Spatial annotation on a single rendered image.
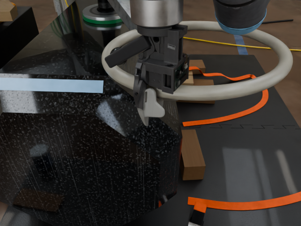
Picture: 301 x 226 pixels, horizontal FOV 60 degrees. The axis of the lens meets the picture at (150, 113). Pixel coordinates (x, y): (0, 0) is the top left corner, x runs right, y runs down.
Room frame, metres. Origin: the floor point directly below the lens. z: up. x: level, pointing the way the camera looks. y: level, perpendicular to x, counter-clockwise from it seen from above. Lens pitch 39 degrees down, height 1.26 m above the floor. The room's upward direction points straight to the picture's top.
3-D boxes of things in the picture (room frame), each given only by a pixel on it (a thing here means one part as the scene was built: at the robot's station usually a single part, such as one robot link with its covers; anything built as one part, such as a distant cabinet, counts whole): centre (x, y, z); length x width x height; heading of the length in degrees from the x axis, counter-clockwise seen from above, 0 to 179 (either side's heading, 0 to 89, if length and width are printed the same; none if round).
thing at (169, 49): (0.45, -0.02, 1.03); 0.09 x 0.08 x 0.12; 59
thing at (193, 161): (1.08, -0.23, 0.07); 0.30 x 0.12 x 0.12; 4
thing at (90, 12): (1.22, 0.20, 0.87); 0.21 x 0.21 x 0.01
